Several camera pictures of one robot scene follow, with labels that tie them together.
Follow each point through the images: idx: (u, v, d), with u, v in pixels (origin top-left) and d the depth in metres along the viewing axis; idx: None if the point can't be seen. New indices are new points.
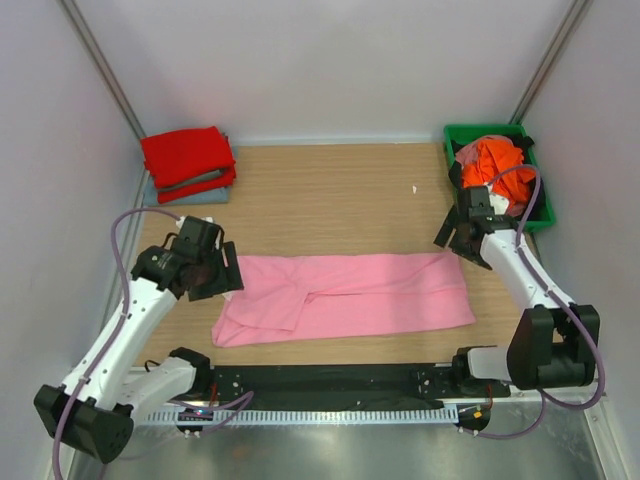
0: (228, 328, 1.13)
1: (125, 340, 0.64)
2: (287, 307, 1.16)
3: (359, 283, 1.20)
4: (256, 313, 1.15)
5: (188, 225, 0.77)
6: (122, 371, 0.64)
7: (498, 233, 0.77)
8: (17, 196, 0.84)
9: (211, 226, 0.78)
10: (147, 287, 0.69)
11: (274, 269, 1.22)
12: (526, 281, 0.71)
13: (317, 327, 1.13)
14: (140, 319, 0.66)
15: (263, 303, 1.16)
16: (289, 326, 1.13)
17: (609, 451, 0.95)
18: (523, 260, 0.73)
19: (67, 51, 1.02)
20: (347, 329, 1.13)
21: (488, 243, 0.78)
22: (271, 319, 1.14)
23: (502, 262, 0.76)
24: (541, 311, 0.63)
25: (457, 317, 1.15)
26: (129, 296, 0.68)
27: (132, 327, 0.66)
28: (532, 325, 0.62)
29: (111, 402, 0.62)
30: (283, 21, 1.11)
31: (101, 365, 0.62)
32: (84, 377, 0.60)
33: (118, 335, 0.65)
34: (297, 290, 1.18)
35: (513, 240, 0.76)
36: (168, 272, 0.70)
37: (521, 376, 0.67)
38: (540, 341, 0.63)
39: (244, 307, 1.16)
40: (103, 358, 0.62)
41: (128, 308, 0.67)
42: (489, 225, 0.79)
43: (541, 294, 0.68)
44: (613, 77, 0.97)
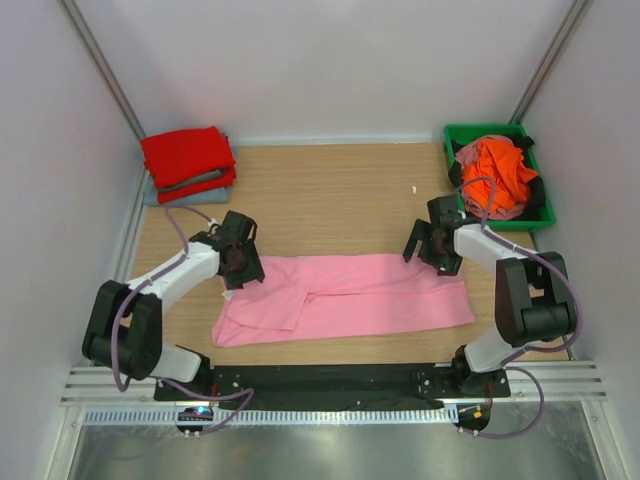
0: (228, 328, 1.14)
1: (184, 268, 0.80)
2: (287, 306, 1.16)
3: (359, 283, 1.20)
4: (256, 314, 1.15)
5: (230, 218, 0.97)
6: (174, 291, 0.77)
7: (466, 227, 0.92)
8: (16, 194, 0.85)
9: (249, 220, 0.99)
10: (202, 248, 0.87)
11: (274, 270, 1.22)
12: (494, 248, 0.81)
13: (317, 327, 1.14)
14: (197, 261, 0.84)
15: (263, 303, 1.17)
16: (289, 326, 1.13)
17: (609, 451, 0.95)
18: (489, 236, 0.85)
19: (67, 50, 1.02)
20: (346, 328, 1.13)
21: (459, 237, 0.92)
22: (271, 319, 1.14)
23: (474, 246, 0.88)
24: (512, 260, 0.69)
25: (455, 317, 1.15)
26: (189, 248, 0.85)
27: (192, 264, 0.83)
28: (504, 272, 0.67)
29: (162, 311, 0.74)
30: (282, 20, 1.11)
31: (163, 278, 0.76)
32: (150, 277, 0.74)
33: (179, 265, 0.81)
34: (297, 290, 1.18)
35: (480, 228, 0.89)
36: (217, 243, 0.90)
37: (509, 331, 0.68)
38: (519, 286, 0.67)
39: (244, 307, 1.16)
40: (164, 274, 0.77)
41: (188, 252, 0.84)
42: (456, 225, 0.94)
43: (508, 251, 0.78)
44: (613, 74, 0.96)
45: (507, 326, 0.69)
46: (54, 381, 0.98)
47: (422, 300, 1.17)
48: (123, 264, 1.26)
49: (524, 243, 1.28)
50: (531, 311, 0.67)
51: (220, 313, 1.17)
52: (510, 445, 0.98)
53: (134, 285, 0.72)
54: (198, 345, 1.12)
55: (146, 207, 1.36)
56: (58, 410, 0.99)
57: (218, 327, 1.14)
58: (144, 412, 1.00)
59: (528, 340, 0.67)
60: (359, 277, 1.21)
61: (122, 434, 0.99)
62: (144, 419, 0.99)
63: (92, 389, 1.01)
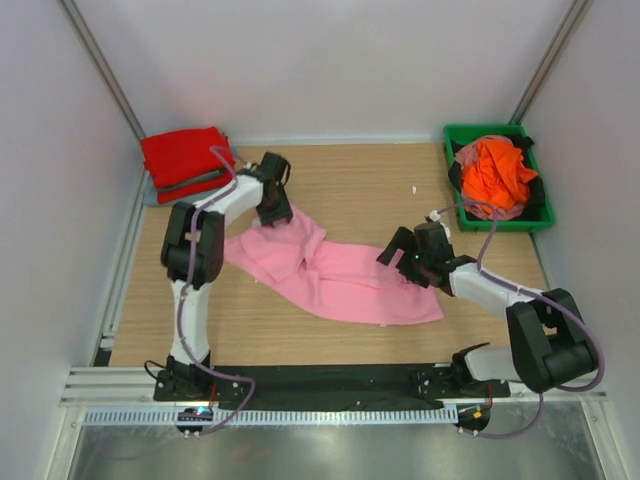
0: (234, 255, 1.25)
1: (237, 195, 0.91)
2: (285, 260, 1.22)
3: (350, 274, 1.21)
4: (259, 253, 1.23)
5: (267, 157, 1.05)
6: (229, 214, 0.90)
7: (461, 268, 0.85)
8: (16, 195, 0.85)
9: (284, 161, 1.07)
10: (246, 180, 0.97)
11: (298, 227, 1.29)
12: (498, 290, 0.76)
13: (296, 294, 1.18)
14: (245, 189, 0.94)
15: (267, 246, 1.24)
16: (277, 276, 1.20)
17: (609, 451, 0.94)
18: (489, 277, 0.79)
19: (67, 51, 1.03)
20: (329, 303, 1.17)
21: (457, 280, 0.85)
22: (269, 262, 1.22)
23: (473, 290, 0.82)
24: (522, 305, 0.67)
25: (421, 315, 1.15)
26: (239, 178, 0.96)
27: (243, 189, 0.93)
28: (516, 318, 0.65)
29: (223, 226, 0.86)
30: (282, 21, 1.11)
31: (220, 202, 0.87)
32: (211, 200, 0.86)
33: (232, 193, 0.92)
34: (297, 251, 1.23)
35: (476, 269, 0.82)
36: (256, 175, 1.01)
37: (533, 379, 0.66)
38: (534, 331, 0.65)
39: (253, 244, 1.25)
40: (222, 198, 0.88)
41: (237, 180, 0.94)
42: (450, 268, 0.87)
43: (514, 294, 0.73)
44: (613, 75, 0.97)
45: (530, 372, 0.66)
46: (54, 381, 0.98)
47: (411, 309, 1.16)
48: (123, 263, 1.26)
49: (524, 243, 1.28)
50: (552, 356, 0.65)
51: (220, 313, 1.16)
52: (510, 446, 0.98)
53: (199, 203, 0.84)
54: None
55: (146, 207, 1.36)
56: (58, 410, 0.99)
57: (218, 327, 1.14)
58: (144, 412, 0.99)
59: (552, 387, 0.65)
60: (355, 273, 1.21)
61: (122, 435, 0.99)
62: (144, 419, 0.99)
63: (92, 389, 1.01)
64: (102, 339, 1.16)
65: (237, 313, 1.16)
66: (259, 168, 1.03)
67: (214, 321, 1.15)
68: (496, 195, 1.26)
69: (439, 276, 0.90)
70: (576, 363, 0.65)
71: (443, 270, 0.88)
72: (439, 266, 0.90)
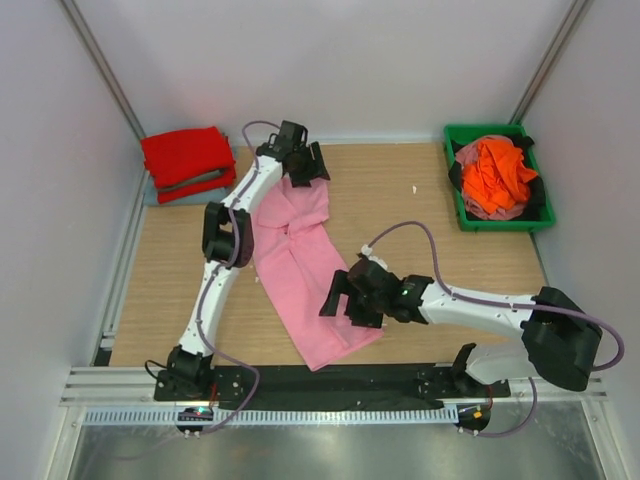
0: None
1: (260, 183, 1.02)
2: (283, 216, 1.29)
3: (314, 266, 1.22)
4: (268, 197, 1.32)
5: (284, 126, 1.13)
6: (256, 202, 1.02)
7: (427, 299, 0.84)
8: (16, 195, 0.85)
9: (299, 128, 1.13)
10: (268, 159, 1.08)
11: (311, 196, 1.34)
12: (491, 313, 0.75)
13: (265, 248, 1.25)
14: (267, 174, 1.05)
15: (278, 197, 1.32)
16: (263, 222, 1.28)
17: (609, 451, 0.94)
18: (465, 299, 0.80)
19: (67, 51, 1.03)
20: (271, 270, 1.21)
21: (429, 311, 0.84)
22: (266, 209, 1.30)
23: (451, 315, 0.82)
24: (534, 328, 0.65)
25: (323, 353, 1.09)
26: (261, 164, 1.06)
27: (264, 177, 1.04)
28: (539, 345, 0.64)
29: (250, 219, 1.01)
30: (281, 21, 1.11)
31: (246, 195, 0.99)
32: (237, 196, 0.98)
33: (254, 181, 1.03)
34: (294, 218, 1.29)
35: (443, 292, 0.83)
36: (279, 154, 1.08)
37: (572, 382, 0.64)
38: (554, 344, 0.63)
39: (272, 190, 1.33)
40: (247, 191, 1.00)
41: (259, 168, 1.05)
42: (412, 297, 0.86)
43: (511, 312, 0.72)
44: (613, 75, 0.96)
45: (569, 381, 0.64)
46: (54, 381, 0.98)
47: (360, 337, 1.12)
48: (123, 263, 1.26)
49: (524, 243, 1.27)
50: (576, 353, 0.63)
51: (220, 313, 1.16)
52: (510, 445, 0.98)
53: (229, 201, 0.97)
54: None
55: (146, 207, 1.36)
56: (58, 410, 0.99)
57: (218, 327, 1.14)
58: (144, 412, 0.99)
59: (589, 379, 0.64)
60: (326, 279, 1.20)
61: (122, 434, 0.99)
62: (144, 419, 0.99)
63: (93, 389, 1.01)
64: (102, 339, 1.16)
65: (237, 313, 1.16)
66: (279, 143, 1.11)
67: None
68: (496, 195, 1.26)
69: (405, 310, 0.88)
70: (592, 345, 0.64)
71: (407, 303, 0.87)
72: (401, 301, 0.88)
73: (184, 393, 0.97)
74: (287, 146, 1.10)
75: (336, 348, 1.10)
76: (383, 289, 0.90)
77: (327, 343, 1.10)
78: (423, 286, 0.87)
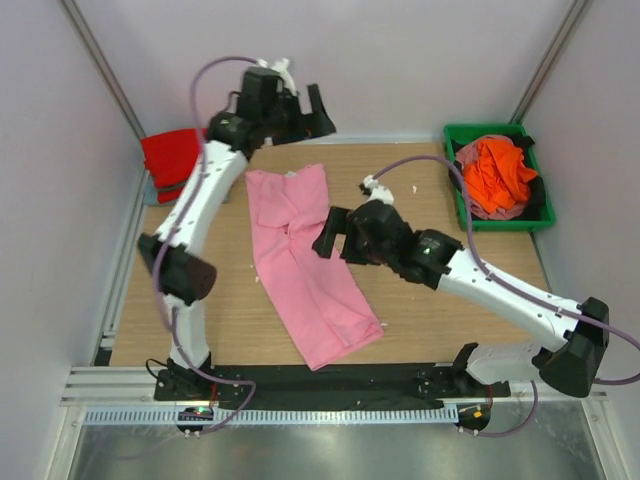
0: (252, 190, 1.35)
1: (205, 195, 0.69)
2: (283, 216, 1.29)
3: (314, 266, 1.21)
4: (269, 197, 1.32)
5: (246, 81, 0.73)
6: (204, 225, 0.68)
7: (453, 268, 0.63)
8: (17, 194, 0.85)
9: (269, 77, 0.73)
10: (220, 150, 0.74)
11: (313, 195, 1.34)
12: (531, 311, 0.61)
13: (265, 247, 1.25)
14: (218, 175, 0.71)
15: (278, 196, 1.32)
16: (263, 222, 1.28)
17: (609, 451, 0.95)
18: (505, 285, 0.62)
19: (68, 50, 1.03)
20: (270, 270, 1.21)
21: (448, 284, 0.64)
22: (266, 208, 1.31)
23: (478, 295, 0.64)
24: (583, 343, 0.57)
25: (323, 353, 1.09)
26: (207, 159, 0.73)
27: (214, 180, 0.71)
28: (578, 358, 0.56)
29: (199, 249, 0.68)
30: (281, 21, 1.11)
31: (188, 217, 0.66)
32: (175, 223, 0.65)
33: (197, 193, 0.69)
34: (295, 218, 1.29)
35: (477, 266, 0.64)
36: (238, 135, 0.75)
37: (570, 390, 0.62)
38: (591, 365, 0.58)
39: (272, 190, 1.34)
40: (189, 210, 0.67)
41: (205, 168, 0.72)
42: (432, 259, 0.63)
43: (555, 317, 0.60)
44: (614, 74, 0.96)
45: (568, 389, 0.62)
46: (54, 380, 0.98)
47: (359, 336, 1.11)
48: (123, 263, 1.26)
49: (524, 243, 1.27)
50: (594, 372, 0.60)
51: (219, 313, 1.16)
52: (510, 446, 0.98)
53: (163, 234, 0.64)
54: None
55: (146, 207, 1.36)
56: (58, 409, 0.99)
57: (217, 327, 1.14)
58: (144, 412, 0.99)
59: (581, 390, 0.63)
60: (326, 280, 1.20)
61: (123, 434, 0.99)
62: (144, 419, 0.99)
63: (93, 389, 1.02)
64: (102, 339, 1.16)
65: (235, 313, 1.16)
66: (239, 117, 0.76)
67: (212, 321, 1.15)
68: (496, 195, 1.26)
69: (418, 269, 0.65)
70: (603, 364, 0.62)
71: (422, 265, 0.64)
72: (414, 260, 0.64)
73: (178, 397, 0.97)
74: (248, 122, 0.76)
75: (336, 348, 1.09)
76: (395, 242, 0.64)
77: (327, 343, 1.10)
78: (447, 248, 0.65)
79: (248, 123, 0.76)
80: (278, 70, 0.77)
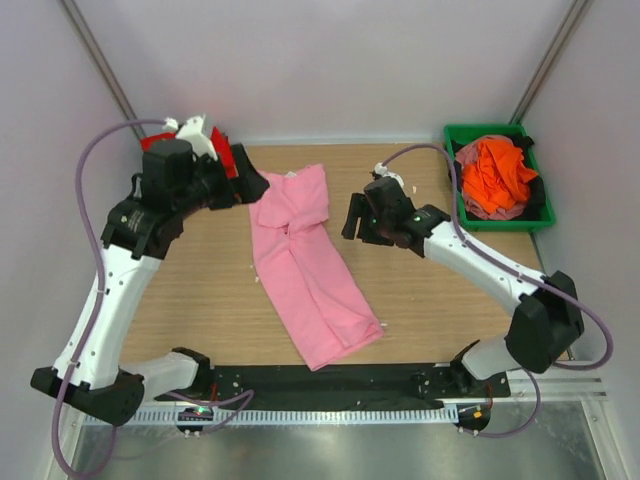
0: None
1: (107, 321, 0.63)
2: (283, 217, 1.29)
3: (314, 266, 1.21)
4: (269, 197, 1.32)
5: (146, 162, 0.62)
6: (112, 347, 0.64)
7: (438, 233, 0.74)
8: (16, 194, 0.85)
9: (175, 157, 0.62)
10: (122, 255, 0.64)
11: (313, 195, 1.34)
12: (494, 274, 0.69)
13: (265, 247, 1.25)
14: (118, 296, 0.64)
15: (278, 197, 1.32)
16: (263, 222, 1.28)
17: (610, 451, 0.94)
18: (476, 251, 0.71)
19: (67, 50, 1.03)
20: (270, 271, 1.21)
21: (431, 248, 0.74)
22: (266, 208, 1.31)
23: (454, 260, 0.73)
24: (530, 303, 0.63)
25: (323, 353, 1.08)
26: (104, 269, 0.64)
27: (114, 302, 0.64)
28: (529, 319, 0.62)
29: (111, 371, 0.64)
30: (281, 21, 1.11)
31: (89, 347, 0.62)
32: (73, 361, 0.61)
33: (99, 316, 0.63)
34: (295, 218, 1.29)
35: (456, 235, 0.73)
36: (142, 234, 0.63)
37: (534, 360, 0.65)
38: (542, 327, 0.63)
39: (272, 190, 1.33)
40: (89, 338, 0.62)
41: (104, 283, 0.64)
42: (422, 225, 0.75)
43: (515, 282, 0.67)
44: (613, 74, 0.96)
45: (532, 360, 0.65)
46: None
47: (359, 337, 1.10)
48: None
49: (524, 243, 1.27)
50: (554, 341, 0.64)
51: (218, 312, 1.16)
52: (510, 446, 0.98)
53: (62, 369, 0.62)
54: (198, 344, 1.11)
55: None
56: None
57: (217, 327, 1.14)
58: (144, 412, 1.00)
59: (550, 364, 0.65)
60: (326, 281, 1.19)
61: (122, 434, 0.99)
62: (144, 419, 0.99)
63: None
64: None
65: (234, 313, 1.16)
66: (141, 210, 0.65)
67: (212, 321, 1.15)
68: (496, 195, 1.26)
69: (408, 234, 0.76)
70: (569, 338, 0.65)
71: (413, 229, 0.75)
72: (407, 225, 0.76)
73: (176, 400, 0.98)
74: (155, 213, 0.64)
75: (336, 349, 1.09)
76: (393, 209, 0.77)
77: (327, 344, 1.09)
78: (437, 221, 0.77)
79: (154, 215, 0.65)
80: (191, 136, 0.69)
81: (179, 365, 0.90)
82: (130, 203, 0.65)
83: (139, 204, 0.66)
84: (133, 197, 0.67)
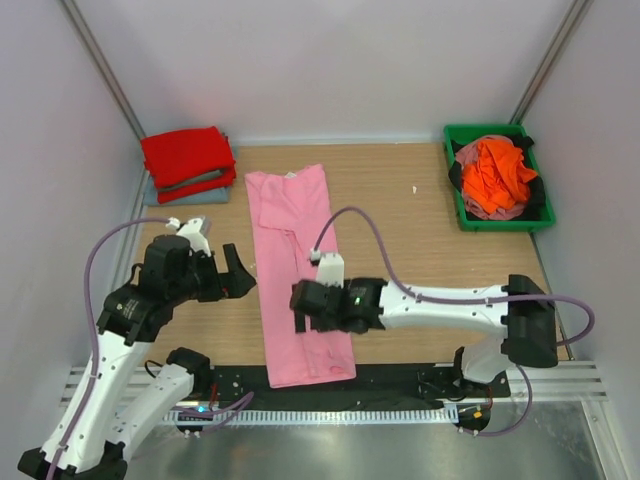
0: (252, 190, 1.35)
1: (99, 401, 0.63)
2: (284, 218, 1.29)
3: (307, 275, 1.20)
4: (269, 198, 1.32)
5: (151, 257, 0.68)
6: (102, 427, 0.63)
7: (381, 308, 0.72)
8: (17, 194, 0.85)
9: (175, 252, 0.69)
10: (115, 341, 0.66)
11: (314, 198, 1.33)
12: (465, 311, 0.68)
13: (263, 249, 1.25)
14: (110, 378, 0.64)
15: (279, 197, 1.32)
16: (264, 222, 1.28)
17: (609, 451, 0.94)
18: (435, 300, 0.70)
19: (68, 51, 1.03)
20: (267, 273, 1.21)
21: (389, 321, 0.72)
22: (268, 208, 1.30)
23: (415, 319, 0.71)
24: (520, 329, 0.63)
25: (286, 375, 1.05)
26: (98, 354, 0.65)
27: (107, 385, 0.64)
28: (525, 337, 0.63)
29: (97, 456, 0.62)
30: (282, 21, 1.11)
31: (77, 430, 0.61)
32: (61, 444, 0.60)
33: (91, 398, 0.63)
34: (295, 221, 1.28)
35: (404, 295, 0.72)
36: (135, 322, 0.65)
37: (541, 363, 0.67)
38: (540, 341, 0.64)
39: (273, 191, 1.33)
40: (78, 422, 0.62)
41: (97, 368, 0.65)
42: (364, 304, 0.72)
43: (485, 309, 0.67)
44: (613, 75, 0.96)
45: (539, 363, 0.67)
46: (54, 381, 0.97)
47: (327, 368, 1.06)
48: (123, 262, 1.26)
49: (524, 243, 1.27)
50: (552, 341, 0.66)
51: (219, 312, 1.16)
52: (510, 446, 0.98)
53: (50, 454, 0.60)
54: (198, 344, 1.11)
55: (146, 207, 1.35)
56: (58, 410, 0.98)
57: (218, 327, 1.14)
58: None
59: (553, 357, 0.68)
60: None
61: None
62: None
63: None
64: None
65: (234, 313, 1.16)
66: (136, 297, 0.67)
67: (212, 320, 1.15)
68: (496, 195, 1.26)
69: (359, 321, 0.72)
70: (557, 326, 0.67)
71: (359, 314, 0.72)
72: (351, 314, 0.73)
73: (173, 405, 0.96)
74: (149, 301, 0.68)
75: (302, 374, 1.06)
76: (332, 309, 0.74)
77: (299, 365, 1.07)
78: (375, 289, 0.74)
79: (148, 301, 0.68)
80: (190, 235, 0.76)
81: (173, 388, 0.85)
82: (125, 290, 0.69)
83: (134, 293, 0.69)
84: (129, 285, 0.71)
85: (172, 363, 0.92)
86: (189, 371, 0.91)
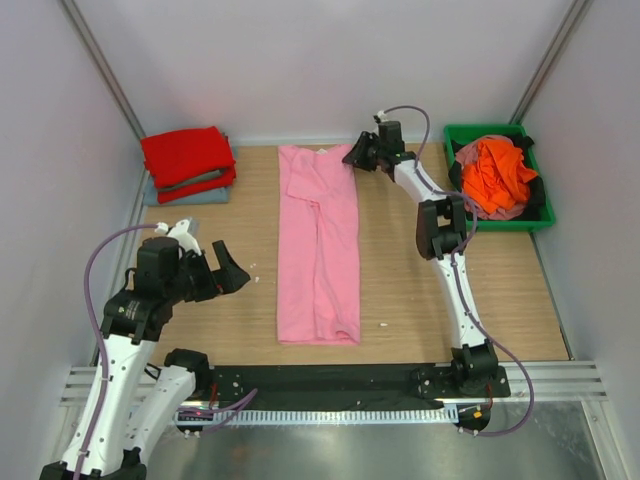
0: (284, 161, 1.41)
1: (113, 404, 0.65)
2: (311, 189, 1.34)
3: (328, 244, 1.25)
4: (299, 170, 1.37)
5: (144, 259, 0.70)
6: (119, 430, 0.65)
7: (403, 164, 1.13)
8: (16, 194, 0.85)
9: (165, 252, 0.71)
10: (123, 343, 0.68)
11: (340, 174, 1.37)
12: (421, 188, 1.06)
13: (288, 217, 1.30)
14: (122, 379, 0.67)
15: (309, 170, 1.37)
16: (292, 192, 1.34)
17: (609, 451, 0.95)
18: (419, 176, 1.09)
19: (68, 48, 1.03)
20: (288, 239, 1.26)
21: (397, 171, 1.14)
22: (298, 180, 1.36)
23: (405, 179, 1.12)
24: (429, 205, 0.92)
25: (296, 332, 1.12)
26: (107, 358, 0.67)
27: (120, 386, 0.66)
28: (423, 214, 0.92)
29: (118, 459, 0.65)
30: (283, 21, 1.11)
31: (97, 434, 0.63)
32: (83, 449, 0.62)
33: (104, 404, 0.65)
34: (322, 193, 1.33)
35: (412, 165, 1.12)
36: (140, 321, 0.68)
37: (423, 244, 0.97)
38: (429, 224, 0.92)
39: (303, 163, 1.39)
40: (96, 427, 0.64)
41: (107, 371, 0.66)
42: (398, 160, 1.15)
43: (429, 193, 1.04)
44: (614, 73, 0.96)
45: (421, 243, 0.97)
46: (54, 381, 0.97)
47: (333, 333, 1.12)
48: (123, 262, 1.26)
49: (524, 243, 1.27)
50: (437, 238, 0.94)
51: (219, 313, 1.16)
52: (511, 445, 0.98)
53: (72, 461, 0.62)
54: (198, 345, 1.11)
55: (146, 207, 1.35)
56: (58, 410, 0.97)
57: (218, 327, 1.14)
58: None
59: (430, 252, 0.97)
60: (329, 264, 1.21)
61: None
62: None
63: None
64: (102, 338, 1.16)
65: (234, 313, 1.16)
66: (137, 298, 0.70)
67: (212, 321, 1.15)
68: (496, 195, 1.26)
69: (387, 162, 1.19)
70: (448, 243, 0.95)
71: (391, 160, 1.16)
72: (390, 157, 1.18)
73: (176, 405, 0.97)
74: (149, 301, 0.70)
75: (308, 335, 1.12)
76: (389, 144, 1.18)
77: (307, 326, 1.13)
78: (409, 156, 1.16)
79: (149, 301, 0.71)
80: (180, 237, 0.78)
81: (177, 388, 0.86)
82: (124, 294, 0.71)
83: (132, 296, 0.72)
84: (127, 289, 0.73)
85: (170, 365, 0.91)
86: (191, 372, 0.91)
